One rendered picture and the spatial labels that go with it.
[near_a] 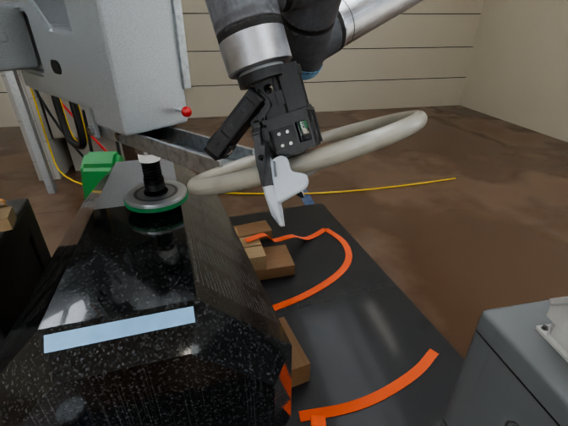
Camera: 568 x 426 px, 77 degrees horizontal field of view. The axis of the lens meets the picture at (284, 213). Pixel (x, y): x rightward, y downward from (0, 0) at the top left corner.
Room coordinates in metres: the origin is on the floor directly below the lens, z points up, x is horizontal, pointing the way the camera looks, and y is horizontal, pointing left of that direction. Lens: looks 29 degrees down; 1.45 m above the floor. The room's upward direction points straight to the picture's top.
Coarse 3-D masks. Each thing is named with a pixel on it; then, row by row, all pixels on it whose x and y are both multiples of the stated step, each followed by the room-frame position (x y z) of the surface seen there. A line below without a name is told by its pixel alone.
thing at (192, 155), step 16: (160, 128) 1.17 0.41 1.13; (176, 128) 1.11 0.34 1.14; (128, 144) 1.09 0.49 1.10; (144, 144) 1.03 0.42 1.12; (160, 144) 0.96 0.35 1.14; (176, 144) 1.09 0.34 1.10; (192, 144) 1.05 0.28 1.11; (176, 160) 0.92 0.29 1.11; (192, 160) 0.87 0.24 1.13; (208, 160) 0.82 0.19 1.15; (224, 160) 0.92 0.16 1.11
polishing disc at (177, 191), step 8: (168, 184) 1.20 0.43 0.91; (176, 184) 1.20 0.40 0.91; (128, 192) 1.14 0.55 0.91; (136, 192) 1.14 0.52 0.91; (168, 192) 1.14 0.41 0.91; (176, 192) 1.14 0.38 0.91; (184, 192) 1.14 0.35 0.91; (128, 200) 1.07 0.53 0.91; (136, 200) 1.07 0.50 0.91; (144, 200) 1.07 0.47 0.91; (152, 200) 1.07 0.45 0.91; (160, 200) 1.07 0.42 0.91; (168, 200) 1.07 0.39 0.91; (176, 200) 1.08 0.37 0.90; (144, 208) 1.03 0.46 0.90; (152, 208) 1.04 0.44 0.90
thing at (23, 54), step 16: (0, 16) 1.39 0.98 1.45; (16, 16) 1.43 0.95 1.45; (0, 32) 1.38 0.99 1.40; (16, 32) 1.42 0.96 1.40; (0, 48) 1.37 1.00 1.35; (16, 48) 1.41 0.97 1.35; (32, 48) 1.45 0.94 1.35; (0, 64) 1.35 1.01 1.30; (16, 64) 1.39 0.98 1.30; (32, 64) 1.44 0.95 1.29
